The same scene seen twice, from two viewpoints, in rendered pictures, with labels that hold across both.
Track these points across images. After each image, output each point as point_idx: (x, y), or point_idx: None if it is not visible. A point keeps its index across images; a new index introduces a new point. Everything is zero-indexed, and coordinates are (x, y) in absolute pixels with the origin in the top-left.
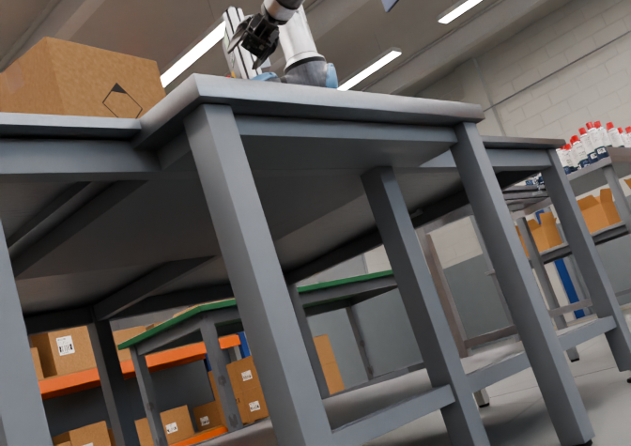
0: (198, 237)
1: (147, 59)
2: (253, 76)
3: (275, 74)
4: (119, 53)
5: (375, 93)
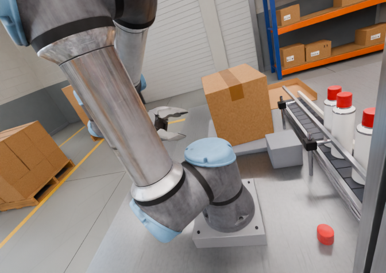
0: None
1: (204, 92)
2: (376, 113)
3: (185, 156)
4: (203, 87)
5: (127, 193)
